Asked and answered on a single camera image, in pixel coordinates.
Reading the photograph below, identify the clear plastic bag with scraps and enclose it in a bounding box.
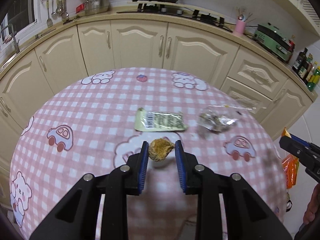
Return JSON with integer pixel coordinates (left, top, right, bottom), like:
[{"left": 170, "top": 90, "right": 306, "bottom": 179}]
[{"left": 197, "top": 104, "right": 258, "bottom": 133}]

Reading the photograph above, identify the brown food scrap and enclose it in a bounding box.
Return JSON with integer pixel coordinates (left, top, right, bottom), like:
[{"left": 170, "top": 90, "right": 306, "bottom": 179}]
[{"left": 148, "top": 138, "right": 175, "bottom": 162}]

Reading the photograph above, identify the cream kitchen cabinet run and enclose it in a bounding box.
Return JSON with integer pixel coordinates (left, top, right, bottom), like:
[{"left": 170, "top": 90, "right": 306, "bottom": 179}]
[{"left": 1, "top": 13, "right": 317, "bottom": 203}]

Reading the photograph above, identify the person right hand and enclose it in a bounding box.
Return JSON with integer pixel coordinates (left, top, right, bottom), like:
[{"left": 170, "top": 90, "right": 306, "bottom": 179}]
[{"left": 303, "top": 184, "right": 320, "bottom": 225}]

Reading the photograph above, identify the orange rice bag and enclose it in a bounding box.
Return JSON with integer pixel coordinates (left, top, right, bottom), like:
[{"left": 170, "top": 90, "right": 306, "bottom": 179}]
[{"left": 281, "top": 127, "right": 300, "bottom": 190}]

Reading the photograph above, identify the green yellow oil bottle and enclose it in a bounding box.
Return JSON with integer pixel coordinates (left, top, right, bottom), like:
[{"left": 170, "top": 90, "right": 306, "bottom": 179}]
[{"left": 307, "top": 67, "right": 320, "bottom": 92}]

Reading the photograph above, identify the dark soy sauce bottle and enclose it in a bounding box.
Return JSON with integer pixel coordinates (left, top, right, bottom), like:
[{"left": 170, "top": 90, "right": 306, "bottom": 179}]
[{"left": 292, "top": 48, "right": 308, "bottom": 73}]

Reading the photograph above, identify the pink checkered tablecloth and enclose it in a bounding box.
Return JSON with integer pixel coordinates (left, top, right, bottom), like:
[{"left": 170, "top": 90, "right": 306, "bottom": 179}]
[{"left": 10, "top": 68, "right": 286, "bottom": 238}]

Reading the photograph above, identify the green electric grill appliance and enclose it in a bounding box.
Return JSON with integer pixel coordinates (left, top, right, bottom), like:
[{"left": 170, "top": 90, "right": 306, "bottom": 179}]
[{"left": 253, "top": 23, "right": 293, "bottom": 63}]

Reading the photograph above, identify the pink utensil cup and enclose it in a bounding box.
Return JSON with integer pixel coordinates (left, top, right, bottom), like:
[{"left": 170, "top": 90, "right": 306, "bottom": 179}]
[{"left": 233, "top": 7, "right": 253, "bottom": 36}]

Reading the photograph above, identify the steel sink faucet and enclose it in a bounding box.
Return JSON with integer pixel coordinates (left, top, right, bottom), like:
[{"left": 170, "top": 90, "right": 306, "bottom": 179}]
[{"left": 1, "top": 24, "right": 20, "bottom": 54}]

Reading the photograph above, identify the red bowl on counter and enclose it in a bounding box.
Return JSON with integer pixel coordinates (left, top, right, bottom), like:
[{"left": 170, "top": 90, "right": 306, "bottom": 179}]
[{"left": 76, "top": 3, "right": 85, "bottom": 14}]

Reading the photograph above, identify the black gas stove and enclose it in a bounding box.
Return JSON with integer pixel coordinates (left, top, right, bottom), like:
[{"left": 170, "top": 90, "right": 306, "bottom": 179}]
[{"left": 117, "top": 0, "right": 234, "bottom": 32}]

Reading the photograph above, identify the steel stockpot with lid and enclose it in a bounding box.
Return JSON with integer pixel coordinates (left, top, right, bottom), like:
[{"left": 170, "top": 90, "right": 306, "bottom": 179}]
[{"left": 84, "top": 0, "right": 110, "bottom": 16}]

